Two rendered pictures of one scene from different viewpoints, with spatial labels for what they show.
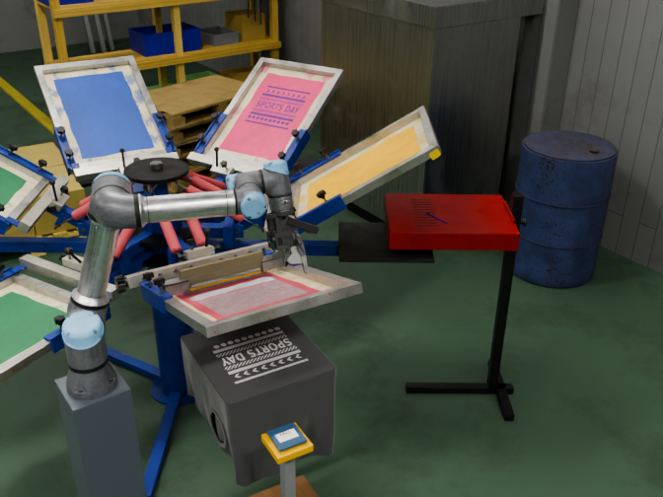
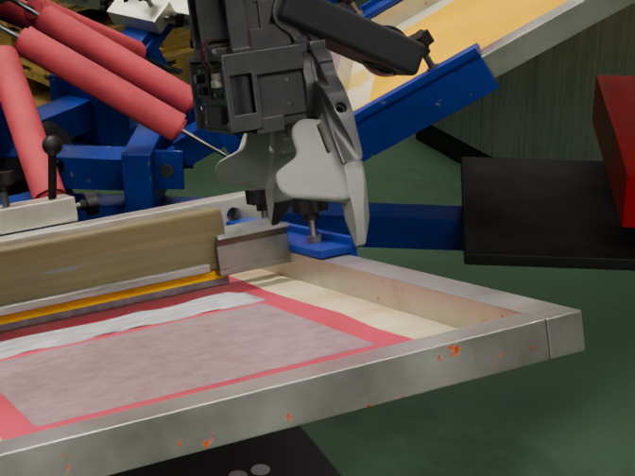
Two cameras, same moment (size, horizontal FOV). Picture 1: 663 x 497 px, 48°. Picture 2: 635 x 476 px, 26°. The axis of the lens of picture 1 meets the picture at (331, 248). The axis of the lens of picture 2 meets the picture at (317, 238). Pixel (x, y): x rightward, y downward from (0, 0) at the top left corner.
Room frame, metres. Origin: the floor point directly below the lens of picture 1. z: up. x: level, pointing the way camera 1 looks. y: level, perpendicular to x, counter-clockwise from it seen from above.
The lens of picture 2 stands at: (1.17, 0.04, 1.91)
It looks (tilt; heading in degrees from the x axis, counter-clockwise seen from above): 26 degrees down; 5
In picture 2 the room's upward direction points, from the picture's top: straight up
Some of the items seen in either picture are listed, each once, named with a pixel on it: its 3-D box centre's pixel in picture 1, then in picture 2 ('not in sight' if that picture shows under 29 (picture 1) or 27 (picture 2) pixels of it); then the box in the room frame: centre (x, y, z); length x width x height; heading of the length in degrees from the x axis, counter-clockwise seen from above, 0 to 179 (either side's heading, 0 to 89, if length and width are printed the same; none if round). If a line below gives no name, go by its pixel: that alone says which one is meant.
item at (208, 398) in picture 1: (214, 401); not in sight; (2.28, 0.45, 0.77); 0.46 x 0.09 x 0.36; 30
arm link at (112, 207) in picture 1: (180, 207); not in sight; (1.92, 0.43, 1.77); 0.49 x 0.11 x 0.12; 105
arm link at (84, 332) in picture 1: (84, 338); not in sight; (1.84, 0.74, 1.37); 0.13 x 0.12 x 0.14; 15
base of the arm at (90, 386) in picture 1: (90, 371); not in sight; (1.84, 0.73, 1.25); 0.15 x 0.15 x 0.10
